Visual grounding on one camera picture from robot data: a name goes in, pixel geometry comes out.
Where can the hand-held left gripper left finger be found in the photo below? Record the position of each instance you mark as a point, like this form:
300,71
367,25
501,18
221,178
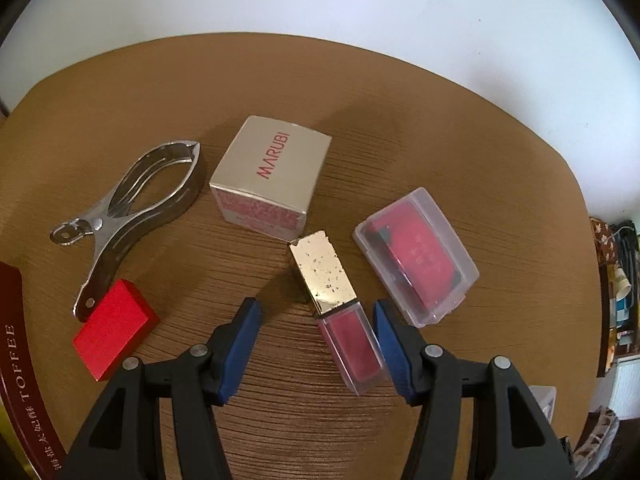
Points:
242,350

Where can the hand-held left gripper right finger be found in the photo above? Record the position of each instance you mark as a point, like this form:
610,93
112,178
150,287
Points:
395,355

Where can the lip gloss gold cap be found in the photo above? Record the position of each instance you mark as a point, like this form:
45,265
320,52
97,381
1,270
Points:
350,345

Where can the clear case red contents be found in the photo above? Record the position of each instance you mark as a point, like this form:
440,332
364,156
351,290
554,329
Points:
420,255

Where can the red wooden block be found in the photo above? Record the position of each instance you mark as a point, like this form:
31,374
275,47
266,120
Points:
115,330

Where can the large metal spring clip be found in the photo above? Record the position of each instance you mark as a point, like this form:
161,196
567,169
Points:
112,230

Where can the beige cardboard cube box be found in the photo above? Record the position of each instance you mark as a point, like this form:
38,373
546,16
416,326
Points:
270,160

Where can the red tin box gold inside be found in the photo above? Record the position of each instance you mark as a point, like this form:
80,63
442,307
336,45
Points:
20,360

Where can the small grey white box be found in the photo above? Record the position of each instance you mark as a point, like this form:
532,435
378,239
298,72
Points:
545,400

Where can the dark wooden cabinet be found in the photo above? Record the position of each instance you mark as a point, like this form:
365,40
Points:
602,310

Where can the patterned fabric bag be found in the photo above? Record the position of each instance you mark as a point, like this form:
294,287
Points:
597,440

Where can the white radiator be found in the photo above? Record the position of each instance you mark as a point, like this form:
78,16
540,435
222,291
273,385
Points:
627,385

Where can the floral patterned box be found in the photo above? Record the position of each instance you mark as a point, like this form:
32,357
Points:
602,240

